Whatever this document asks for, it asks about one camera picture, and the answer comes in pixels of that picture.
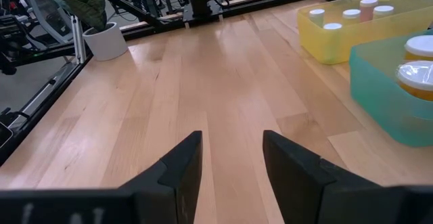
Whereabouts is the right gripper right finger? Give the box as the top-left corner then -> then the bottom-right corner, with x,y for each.
263,130 -> 393,224

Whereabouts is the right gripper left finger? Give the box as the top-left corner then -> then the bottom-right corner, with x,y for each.
118,131 -> 203,224

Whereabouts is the orange pill bottle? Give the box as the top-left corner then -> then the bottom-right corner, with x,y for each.
395,60 -> 433,102
404,35 -> 433,62

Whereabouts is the white ball bottom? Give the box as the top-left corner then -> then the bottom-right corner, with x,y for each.
373,5 -> 395,20

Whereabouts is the white ball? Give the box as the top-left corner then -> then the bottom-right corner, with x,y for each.
373,5 -> 395,20
359,0 -> 379,23

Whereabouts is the teal translucent plastic bin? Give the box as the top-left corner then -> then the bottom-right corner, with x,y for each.
349,29 -> 433,148

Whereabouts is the yellow translucent plastic bin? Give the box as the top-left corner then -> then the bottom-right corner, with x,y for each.
296,0 -> 433,66

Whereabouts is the green plant in white pot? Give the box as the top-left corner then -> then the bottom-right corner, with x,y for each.
22,0 -> 129,62

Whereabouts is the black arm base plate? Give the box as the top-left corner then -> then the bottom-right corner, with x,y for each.
182,6 -> 225,24

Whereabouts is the silver aluminium post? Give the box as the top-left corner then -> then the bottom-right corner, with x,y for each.
69,14 -> 86,65

